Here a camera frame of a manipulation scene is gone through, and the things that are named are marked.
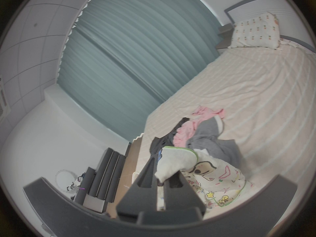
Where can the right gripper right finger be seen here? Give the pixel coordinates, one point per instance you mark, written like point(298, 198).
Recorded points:
point(182, 199)

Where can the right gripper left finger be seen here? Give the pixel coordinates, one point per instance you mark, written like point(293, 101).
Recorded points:
point(148, 194)

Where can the white printed pyjama top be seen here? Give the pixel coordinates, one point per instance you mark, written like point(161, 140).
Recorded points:
point(177, 160)

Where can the dark grey garment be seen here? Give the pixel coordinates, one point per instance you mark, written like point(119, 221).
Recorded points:
point(160, 142)

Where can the grey and white garment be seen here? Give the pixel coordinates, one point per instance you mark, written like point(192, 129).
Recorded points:
point(212, 139)

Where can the pale pink garment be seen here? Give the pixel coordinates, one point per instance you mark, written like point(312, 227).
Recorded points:
point(184, 132)

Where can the salmon pink garment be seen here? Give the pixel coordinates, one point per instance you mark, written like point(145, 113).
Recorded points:
point(206, 112)

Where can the bed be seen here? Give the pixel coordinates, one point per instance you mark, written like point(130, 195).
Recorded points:
point(259, 95)

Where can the blue-green curtain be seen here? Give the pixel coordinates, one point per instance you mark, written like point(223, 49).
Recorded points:
point(128, 58)

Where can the grey bedside table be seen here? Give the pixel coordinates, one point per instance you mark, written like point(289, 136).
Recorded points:
point(225, 37)

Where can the white printed pillow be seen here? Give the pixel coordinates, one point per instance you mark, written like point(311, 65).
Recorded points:
point(256, 32)

